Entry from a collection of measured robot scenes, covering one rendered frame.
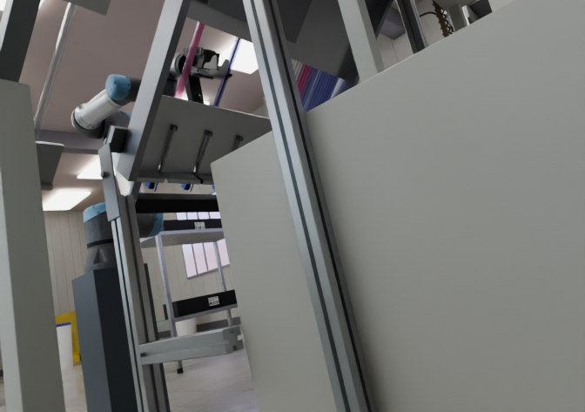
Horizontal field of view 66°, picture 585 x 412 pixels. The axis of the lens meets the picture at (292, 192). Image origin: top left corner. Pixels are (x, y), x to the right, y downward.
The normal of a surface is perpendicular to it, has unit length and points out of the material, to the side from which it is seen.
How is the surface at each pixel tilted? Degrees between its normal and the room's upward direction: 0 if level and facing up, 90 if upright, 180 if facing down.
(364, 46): 90
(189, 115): 135
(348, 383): 90
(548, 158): 90
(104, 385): 90
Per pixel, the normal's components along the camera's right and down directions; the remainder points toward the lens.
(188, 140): 0.68, 0.47
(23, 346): 0.76, -0.30
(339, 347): -0.63, -0.02
